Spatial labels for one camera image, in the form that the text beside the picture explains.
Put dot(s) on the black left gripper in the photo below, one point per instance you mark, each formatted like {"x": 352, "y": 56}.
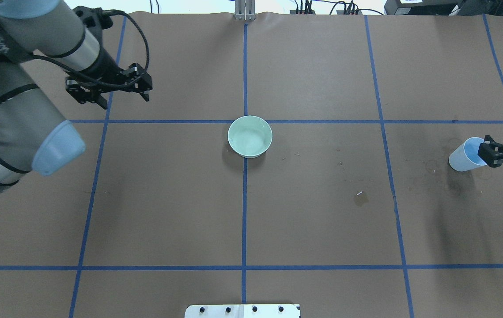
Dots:
{"x": 106, "y": 70}

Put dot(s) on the light blue plastic cup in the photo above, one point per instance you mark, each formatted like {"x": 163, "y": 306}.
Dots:
{"x": 466, "y": 156}

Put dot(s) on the mint green ceramic bowl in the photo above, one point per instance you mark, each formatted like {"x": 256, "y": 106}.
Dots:
{"x": 250, "y": 136}

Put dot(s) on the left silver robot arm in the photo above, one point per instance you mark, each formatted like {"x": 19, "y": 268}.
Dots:
{"x": 34, "y": 135}

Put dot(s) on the black box with label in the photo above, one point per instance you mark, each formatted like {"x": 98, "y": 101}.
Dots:
{"x": 419, "y": 7}

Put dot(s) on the black orange usb hub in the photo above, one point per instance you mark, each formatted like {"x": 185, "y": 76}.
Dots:
{"x": 302, "y": 7}

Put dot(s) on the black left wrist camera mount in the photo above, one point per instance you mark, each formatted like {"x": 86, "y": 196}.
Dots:
{"x": 94, "y": 18}

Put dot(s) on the aluminium frame post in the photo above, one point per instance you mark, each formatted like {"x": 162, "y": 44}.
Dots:
{"x": 245, "y": 10}

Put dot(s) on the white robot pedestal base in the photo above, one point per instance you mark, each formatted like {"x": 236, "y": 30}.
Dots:
{"x": 243, "y": 311}

